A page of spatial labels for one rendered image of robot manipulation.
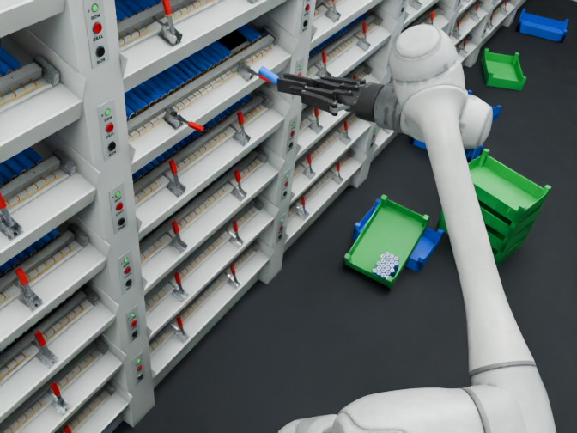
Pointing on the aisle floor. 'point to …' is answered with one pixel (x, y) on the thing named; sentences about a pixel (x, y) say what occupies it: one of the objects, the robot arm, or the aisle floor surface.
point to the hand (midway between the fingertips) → (294, 84)
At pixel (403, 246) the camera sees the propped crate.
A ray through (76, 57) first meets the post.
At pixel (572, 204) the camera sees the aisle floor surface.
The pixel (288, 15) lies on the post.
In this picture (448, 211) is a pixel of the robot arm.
